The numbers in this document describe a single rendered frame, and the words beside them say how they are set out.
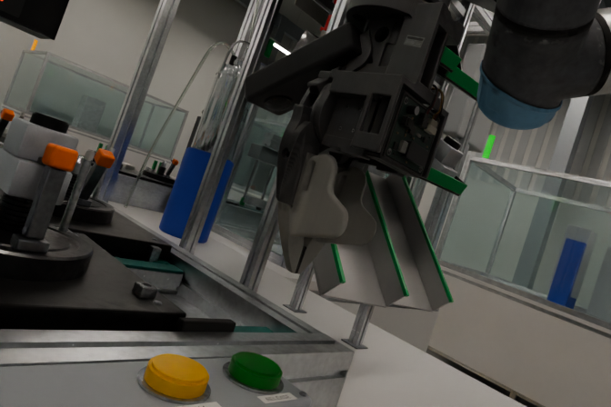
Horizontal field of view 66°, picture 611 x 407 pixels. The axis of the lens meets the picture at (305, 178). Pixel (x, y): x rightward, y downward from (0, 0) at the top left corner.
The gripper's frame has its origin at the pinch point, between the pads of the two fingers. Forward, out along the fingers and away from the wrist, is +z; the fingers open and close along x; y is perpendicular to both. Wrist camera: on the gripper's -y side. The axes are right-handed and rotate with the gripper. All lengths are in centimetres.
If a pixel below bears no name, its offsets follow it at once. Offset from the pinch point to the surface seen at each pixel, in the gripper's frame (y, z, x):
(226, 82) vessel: -97, -30, 55
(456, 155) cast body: -11.6, -19.0, 44.0
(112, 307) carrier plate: -9.2, 8.6, -7.7
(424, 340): -67, 39, 180
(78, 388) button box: 0.3, 9.6, -13.7
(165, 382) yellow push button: 1.9, 8.7, -9.3
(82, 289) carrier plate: -12.8, 8.6, -8.7
